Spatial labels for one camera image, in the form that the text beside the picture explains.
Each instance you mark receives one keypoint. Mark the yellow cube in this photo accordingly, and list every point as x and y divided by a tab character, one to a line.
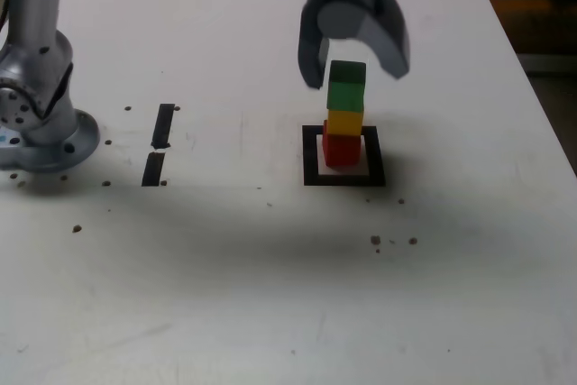
345	122

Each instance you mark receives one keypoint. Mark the black tape square outline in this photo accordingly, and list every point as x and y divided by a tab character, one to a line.
342	180

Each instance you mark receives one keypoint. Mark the black tape strip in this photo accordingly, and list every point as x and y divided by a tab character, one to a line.
162	125

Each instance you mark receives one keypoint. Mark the green cube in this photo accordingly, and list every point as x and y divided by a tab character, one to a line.
346	87

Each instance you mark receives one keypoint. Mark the red cube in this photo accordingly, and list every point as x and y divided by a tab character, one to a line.
342	150

